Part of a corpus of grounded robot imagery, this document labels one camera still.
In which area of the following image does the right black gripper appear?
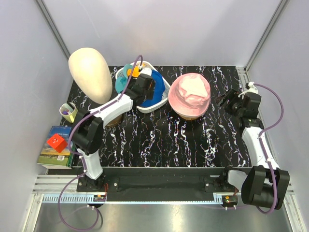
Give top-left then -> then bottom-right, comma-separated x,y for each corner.
214,88 -> 244,117

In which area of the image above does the orange bucket hat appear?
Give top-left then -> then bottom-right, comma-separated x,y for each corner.
126,66 -> 140,78

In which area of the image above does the pink bucket hat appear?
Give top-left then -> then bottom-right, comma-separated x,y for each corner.
168,73 -> 211,118

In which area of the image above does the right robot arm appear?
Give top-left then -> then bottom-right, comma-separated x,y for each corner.
216,87 -> 290,214

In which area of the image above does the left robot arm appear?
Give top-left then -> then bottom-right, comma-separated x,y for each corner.
69,73 -> 157,191

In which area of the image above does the blue hat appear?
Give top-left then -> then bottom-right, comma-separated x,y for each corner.
140,70 -> 166,108

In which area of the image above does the white plastic basket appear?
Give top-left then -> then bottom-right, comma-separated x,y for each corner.
115,61 -> 170,114

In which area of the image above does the teal hat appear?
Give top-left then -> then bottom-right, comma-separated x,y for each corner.
115,64 -> 133,93

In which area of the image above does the wooden hat stand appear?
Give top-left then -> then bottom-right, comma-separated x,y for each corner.
181,115 -> 200,121

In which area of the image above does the black marble table mat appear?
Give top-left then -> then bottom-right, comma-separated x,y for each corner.
66,65 -> 252,169

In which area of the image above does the cream mannequin head stand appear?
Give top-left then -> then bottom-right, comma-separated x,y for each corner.
68,47 -> 132,127

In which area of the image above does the yellow tape cup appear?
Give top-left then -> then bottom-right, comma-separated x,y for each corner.
59,102 -> 78,123

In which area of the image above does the red cube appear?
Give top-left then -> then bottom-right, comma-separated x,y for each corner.
47,133 -> 68,153

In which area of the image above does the landscape cover book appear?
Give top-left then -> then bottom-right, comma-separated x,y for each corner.
37,126 -> 73,169

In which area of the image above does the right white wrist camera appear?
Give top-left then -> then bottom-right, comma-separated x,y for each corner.
238,82 -> 258,99

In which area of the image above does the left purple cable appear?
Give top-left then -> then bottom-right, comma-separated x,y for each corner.
57,55 -> 143,232

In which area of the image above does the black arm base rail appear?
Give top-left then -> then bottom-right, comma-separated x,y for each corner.
77,167 -> 239,204

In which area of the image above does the right aluminium frame post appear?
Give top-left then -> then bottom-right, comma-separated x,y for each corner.
244,0 -> 290,72

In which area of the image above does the aluminium frame post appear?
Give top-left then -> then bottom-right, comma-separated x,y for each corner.
34,0 -> 70,60
244,0 -> 290,72

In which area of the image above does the left aluminium frame post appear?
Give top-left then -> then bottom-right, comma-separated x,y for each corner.
34,0 -> 70,60

